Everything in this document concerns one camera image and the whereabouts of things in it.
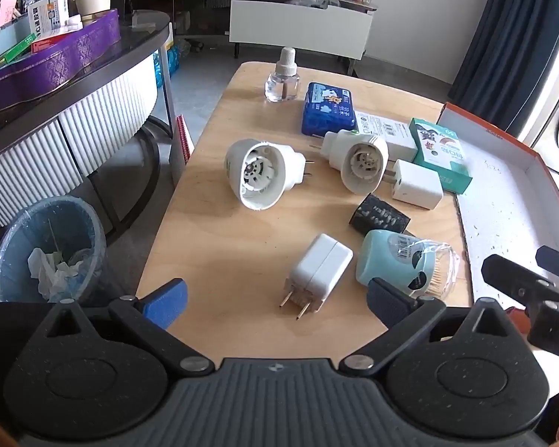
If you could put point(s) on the teal bandage box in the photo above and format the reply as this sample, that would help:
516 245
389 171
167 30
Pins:
439 149

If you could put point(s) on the white paper cup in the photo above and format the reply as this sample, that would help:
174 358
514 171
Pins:
89 7

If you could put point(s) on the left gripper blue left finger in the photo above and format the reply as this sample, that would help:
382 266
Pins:
164 305

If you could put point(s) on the black UGREEN charger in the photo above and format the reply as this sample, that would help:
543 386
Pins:
375 214

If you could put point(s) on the clear liquid refill bottle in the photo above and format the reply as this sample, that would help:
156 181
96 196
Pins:
283 83

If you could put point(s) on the white TV console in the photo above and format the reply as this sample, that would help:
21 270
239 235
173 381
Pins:
341 31

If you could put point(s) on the blue lined trash bin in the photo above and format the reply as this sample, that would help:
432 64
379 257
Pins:
53 250

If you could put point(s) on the orange white cardboard tray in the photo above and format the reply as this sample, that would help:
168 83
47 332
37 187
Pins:
511 207

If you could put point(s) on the blue plastic bag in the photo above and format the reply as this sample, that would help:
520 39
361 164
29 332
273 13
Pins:
173 62

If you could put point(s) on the dark blue curtain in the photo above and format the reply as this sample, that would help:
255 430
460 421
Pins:
507 62

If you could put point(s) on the white square charger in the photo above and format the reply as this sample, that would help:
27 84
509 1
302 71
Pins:
415 185

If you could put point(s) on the blue floss pick box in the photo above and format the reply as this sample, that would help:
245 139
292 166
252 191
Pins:
327 108

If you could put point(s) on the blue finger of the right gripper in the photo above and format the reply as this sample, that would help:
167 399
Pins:
548 258
514 281

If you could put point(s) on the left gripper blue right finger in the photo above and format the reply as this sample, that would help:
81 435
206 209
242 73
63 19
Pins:
387 303

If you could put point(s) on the purple storage box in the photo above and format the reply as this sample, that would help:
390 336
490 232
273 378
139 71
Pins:
41 73

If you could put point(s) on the light blue toothpick holder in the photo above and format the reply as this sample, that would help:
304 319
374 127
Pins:
414 266

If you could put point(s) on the white folding-prong charger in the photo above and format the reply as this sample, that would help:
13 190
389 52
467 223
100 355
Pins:
312 279

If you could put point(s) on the white cardboard box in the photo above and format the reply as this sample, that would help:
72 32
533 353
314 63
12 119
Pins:
397 134

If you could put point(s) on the white ribbed round cabinet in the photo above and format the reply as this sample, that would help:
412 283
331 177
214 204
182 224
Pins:
48 146

